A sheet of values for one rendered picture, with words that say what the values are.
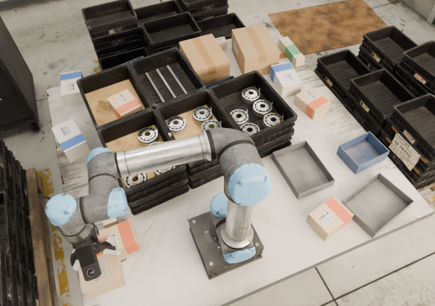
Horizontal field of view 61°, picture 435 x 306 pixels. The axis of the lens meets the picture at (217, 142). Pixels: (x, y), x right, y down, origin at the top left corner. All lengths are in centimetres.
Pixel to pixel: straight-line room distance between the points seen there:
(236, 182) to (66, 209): 43
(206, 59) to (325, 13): 231
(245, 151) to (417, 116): 182
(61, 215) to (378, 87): 244
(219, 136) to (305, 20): 320
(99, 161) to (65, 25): 342
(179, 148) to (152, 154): 8
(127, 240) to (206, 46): 126
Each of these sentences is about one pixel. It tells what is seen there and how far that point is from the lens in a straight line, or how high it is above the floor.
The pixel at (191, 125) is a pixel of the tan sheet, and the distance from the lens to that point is 192.
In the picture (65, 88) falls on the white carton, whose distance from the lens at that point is 236.
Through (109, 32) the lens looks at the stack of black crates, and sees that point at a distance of 322.
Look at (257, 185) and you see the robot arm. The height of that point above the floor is 142.
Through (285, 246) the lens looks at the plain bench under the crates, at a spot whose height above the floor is 70.
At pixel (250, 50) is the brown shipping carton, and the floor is 86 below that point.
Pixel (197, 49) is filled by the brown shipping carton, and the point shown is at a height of 86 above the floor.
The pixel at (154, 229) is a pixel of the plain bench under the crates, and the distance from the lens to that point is 177.
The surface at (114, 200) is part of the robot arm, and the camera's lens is 100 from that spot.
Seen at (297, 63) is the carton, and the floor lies 73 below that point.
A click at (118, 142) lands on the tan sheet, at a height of 83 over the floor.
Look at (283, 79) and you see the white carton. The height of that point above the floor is 79.
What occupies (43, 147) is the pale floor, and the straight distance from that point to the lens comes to 321.
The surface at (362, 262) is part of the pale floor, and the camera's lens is 256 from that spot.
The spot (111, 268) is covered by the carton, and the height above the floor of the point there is 113.
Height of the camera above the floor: 227
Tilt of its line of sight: 52 degrees down
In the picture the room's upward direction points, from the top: 2 degrees counter-clockwise
